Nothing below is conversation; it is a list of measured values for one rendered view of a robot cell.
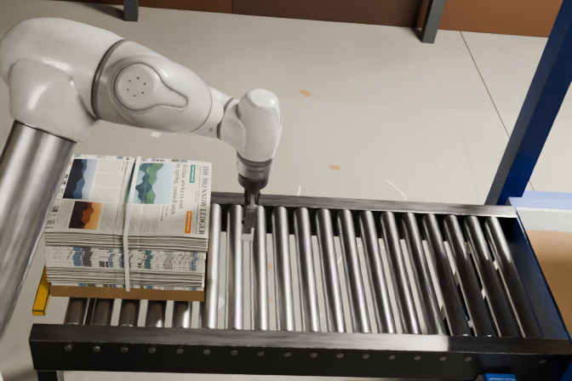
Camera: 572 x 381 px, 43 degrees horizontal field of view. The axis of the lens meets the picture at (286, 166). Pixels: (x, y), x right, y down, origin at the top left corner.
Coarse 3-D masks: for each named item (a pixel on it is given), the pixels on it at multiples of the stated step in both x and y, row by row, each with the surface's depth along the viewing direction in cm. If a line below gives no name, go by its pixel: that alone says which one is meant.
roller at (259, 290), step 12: (264, 216) 209; (264, 228) 205; (264, 240) 202; (252, 252) 198; (264, 252) 198; (252, 264) 194; (264, 264) 194; (252, 276) 191; (264, 276) 191; (252, 288) 188; (264, 288) 188; (252, 300) 185; (264, 300) 185; (252, 312) 182; (264, 312) 182; (252, 324) 179; (264, 324) 179
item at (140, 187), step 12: (132, 168) 183; (144, 168) 184; (132, 180) 180; (144, 180) 180; (120, 192) 176; (144, 192) 177; (120, 204) 173; (132, 204) 173; (120, 216) 170; (132, 216) 170; (120, 228) 167; (132, 228) 167; (120, 240) 167; (132, 240) 167; (120, 252) 169; (132, 252) 169; (120, 264) 171; (132, 264) 172; (120, 276) 174; (132, 276) 174
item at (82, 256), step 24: (72, 168) 180; (96, 168) 182; (120, 168) 182; (72, 192) 174; (96, 192) 175; (72, 216) 167; (96, 216) 169; (48, 240) 165; (72, 240) 166; (96, 240) 166; (48, 264) 170; (72, 264) 171; (96, 264) 171
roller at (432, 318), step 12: (408, 216) 215; (408, 228) 212; (408, 240) 209; (420, 240) 208; (408, 252) 206; (420, 252) 204; (420, 264) 200; (420, 276) 197; (420, 288) 194; (432, 288) 194; (420, 300) 192; (432, 300) 191; (432, 312) 187; (432, 324) 185
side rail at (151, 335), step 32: (32, 352) 171; (64, 352) 171; (96, 352) 172; (128, 352) 172; (160, 352) 173; (192, 352) 174; (224, 352) 174; (256, 352) 175; (288, 352) 175; (320, 352) 176; (352, 352) 177; (384, 352) 177; (416, 352) 178; (448, 352) 179; (480, 352) 179; (512, 352) 180; (544, 352) 181
